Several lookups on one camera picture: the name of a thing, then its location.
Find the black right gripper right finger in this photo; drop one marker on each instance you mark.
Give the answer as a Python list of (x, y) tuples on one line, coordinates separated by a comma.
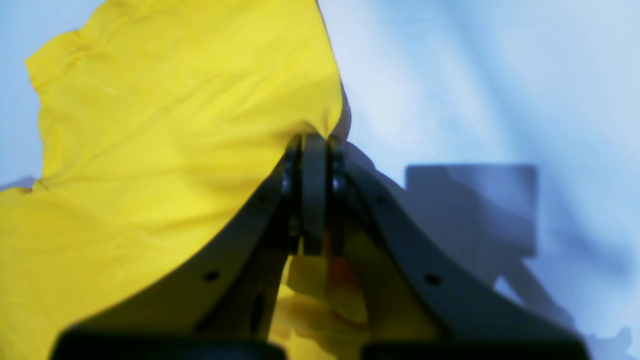
[(416, 295)]

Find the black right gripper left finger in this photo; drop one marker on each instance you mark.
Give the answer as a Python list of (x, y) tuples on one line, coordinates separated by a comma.
[(223, 292)]

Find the yellow-orange T-shirt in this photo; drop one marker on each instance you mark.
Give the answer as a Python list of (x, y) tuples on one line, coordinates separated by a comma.
[(158, 119)]

